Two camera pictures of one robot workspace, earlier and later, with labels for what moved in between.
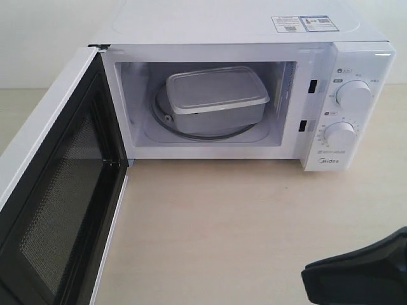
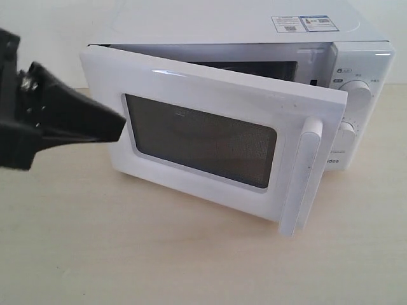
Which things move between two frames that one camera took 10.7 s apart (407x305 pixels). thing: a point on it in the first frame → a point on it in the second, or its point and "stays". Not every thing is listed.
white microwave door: [63, 162] → [231, 139]
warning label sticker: [303, 23] stays
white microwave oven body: [299, 81] stays
